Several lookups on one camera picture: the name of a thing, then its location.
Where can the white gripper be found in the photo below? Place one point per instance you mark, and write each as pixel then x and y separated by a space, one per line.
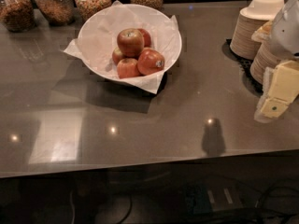
pixel 286 32

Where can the red apple with sticker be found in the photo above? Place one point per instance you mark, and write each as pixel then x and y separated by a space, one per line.
pixel 150 61

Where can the back red apple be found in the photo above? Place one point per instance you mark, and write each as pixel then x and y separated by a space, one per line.
pixel 146 37

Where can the front red apple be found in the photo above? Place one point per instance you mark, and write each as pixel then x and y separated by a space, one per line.
pixel 128 68

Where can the top red apple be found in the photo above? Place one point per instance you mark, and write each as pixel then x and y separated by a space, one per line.
pixel 130 42

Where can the white bowl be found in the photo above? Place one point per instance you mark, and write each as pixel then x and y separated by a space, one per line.
pixel 96 38

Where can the left small red apple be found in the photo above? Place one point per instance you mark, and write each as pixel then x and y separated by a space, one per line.
pixel 117 55

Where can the black rubber mat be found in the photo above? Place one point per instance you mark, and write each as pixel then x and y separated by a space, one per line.
pixel 247 79

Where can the front stack paper bowls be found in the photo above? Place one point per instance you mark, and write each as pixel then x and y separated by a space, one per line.
pixel 264 57

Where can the stack paper bowls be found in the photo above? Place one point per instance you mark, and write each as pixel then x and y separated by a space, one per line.
pixel 250 19
pixel 264 57

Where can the back stack paper bowls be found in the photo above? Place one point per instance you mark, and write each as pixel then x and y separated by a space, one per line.
pixel 250 19

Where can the white paper liner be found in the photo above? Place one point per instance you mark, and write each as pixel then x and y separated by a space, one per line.
pixel 162 28

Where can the far left glass jar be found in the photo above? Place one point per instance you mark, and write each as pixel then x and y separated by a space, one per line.
pixel 17 15

